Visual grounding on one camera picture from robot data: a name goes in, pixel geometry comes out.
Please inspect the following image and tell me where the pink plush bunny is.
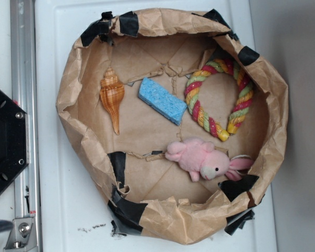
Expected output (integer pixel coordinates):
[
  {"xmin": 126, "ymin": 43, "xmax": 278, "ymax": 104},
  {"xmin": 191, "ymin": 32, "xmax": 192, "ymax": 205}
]
[{"xmin": 165, "ymin": 138, "xmax": 254, "ymax": 182}]

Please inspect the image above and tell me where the brown paper bag bowl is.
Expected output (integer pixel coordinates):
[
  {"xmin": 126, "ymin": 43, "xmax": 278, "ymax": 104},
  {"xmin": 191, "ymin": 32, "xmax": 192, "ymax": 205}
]
[{"xmin": 56, "ymin": 8, "xmax": 288, "ymax": 244}]

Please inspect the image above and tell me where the blue sponge block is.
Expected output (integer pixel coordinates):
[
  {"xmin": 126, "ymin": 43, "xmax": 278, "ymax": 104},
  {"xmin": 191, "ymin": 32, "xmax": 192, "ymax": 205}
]
[{"xmin": 138, "ymin": 78, "xmax": 187, "ymax": 125}]

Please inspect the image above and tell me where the orange spiral seashell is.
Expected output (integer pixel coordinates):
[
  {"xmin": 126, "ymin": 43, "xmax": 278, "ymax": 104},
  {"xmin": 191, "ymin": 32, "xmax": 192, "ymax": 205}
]
[{"xmin": 100, "ymin": 67, "xmax": 125, "ymax": 135}]

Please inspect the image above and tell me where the colourful rope ring toy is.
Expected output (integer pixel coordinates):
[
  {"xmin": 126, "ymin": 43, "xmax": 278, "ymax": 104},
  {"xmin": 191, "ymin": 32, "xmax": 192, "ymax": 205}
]
[{"xmin": 184, "ymin": 58, "xmax": 255, "ymax": 142}]

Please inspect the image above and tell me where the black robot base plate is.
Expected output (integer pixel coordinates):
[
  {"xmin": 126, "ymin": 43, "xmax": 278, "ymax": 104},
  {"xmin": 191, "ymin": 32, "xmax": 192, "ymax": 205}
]
[{"xmin": 0, "ymin": 90, "xmax": 28, "ymax": 195}]

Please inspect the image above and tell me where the metal corner bracket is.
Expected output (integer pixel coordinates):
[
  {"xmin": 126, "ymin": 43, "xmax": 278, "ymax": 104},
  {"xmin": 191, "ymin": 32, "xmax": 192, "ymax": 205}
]
[{"xmin": 4, "ymin": 217, "xmax": 37, "ymax": 251}]

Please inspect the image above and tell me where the aluminium extrusion rail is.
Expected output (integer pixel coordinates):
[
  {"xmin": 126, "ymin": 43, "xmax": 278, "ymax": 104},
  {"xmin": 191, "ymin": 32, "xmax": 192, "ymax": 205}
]
[{"xmin": 10, "ymin": 1, "xmax": 43, "ymax": 251}]

